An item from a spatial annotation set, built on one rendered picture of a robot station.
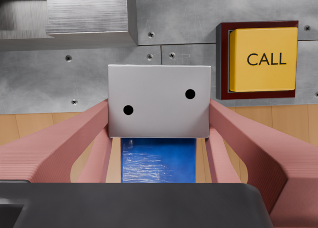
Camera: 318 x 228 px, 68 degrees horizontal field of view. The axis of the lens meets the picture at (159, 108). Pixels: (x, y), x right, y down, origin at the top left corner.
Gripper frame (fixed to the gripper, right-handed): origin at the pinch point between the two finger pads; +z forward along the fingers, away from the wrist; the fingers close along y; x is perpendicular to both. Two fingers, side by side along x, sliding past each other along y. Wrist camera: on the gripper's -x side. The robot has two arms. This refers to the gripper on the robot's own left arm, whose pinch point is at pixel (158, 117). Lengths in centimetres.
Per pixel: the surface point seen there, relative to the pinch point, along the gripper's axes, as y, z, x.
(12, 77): 16.3, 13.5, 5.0
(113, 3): 3.3, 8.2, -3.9
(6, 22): 12.6, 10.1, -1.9
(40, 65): 13.1, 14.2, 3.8
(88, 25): 5.1, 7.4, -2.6
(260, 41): -9.6, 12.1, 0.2
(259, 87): -9.8, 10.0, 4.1
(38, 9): 9.9, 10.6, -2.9
